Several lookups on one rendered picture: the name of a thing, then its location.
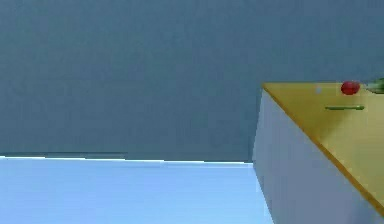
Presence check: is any green thin utensil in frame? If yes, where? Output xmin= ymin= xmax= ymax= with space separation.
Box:
xmin=324 ymin=105 xmax=365 ymax=111

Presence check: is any grey counter with yellow top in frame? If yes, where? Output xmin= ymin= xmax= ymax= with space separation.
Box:
xmin=252 ymin=81 xmax=384 ymax=224

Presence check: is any red round fruit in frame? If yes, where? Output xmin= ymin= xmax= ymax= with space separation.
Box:
xmin=340 ymin=80 xmax=361 ymax=96

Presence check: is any green leafy vegetable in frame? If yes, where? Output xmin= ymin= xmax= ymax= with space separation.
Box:
xmin=365 ymin=77 xmax=384 ymax=94

